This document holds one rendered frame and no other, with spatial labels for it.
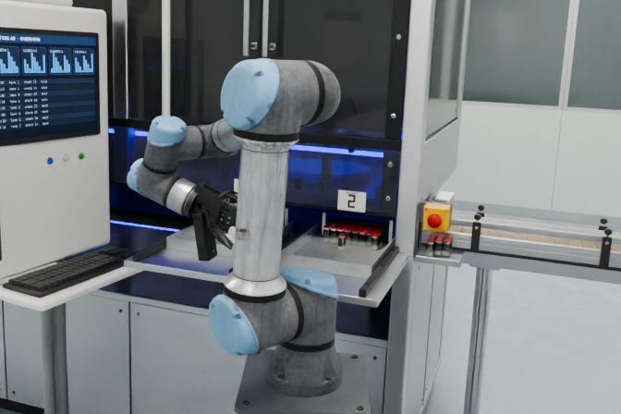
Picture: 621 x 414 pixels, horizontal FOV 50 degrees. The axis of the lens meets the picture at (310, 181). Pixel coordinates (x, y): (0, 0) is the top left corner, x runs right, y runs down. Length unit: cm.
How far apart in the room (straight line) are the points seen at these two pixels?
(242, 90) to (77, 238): 118
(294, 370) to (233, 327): 19
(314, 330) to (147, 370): 124
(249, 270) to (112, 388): 147
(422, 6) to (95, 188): 114
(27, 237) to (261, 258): 100
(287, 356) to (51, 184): 100
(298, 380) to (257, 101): 57
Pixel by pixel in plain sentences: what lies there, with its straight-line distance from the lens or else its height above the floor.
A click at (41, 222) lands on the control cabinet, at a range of 208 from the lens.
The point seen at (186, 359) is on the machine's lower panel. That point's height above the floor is 41.
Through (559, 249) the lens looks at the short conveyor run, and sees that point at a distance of 205.
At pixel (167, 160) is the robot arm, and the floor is 121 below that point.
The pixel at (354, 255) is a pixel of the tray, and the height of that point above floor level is 88.
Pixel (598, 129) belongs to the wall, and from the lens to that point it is 652.
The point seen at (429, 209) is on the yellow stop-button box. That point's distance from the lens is 193.
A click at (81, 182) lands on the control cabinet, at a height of 103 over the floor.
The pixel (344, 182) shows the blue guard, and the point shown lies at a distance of 198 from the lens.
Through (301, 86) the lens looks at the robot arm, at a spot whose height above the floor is 139.
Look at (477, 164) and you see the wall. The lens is 657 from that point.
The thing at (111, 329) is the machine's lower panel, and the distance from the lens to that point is 250.
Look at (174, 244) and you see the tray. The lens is 195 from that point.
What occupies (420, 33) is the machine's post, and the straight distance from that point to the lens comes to 190.
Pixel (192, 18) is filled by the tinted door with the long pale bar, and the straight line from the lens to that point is 215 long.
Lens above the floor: 145
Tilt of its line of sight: 11 degrees down
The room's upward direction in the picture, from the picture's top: 2 degrees clockwise
